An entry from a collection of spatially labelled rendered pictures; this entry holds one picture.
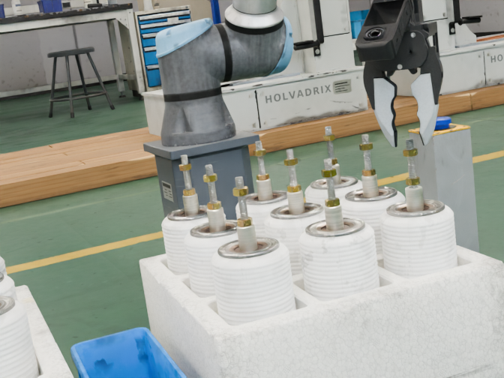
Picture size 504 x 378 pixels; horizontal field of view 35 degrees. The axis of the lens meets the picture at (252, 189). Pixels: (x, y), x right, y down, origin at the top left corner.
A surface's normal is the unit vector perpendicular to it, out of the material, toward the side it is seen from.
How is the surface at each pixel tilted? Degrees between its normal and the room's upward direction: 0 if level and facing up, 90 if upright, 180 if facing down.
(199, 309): 0
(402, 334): 90
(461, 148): 90
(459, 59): 90
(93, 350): 88
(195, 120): 72
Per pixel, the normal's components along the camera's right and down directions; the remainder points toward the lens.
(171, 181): -0.90, 0.20
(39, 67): 0.41, 0.14
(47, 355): -0.13, -0.97
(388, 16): -0.32, -0.73
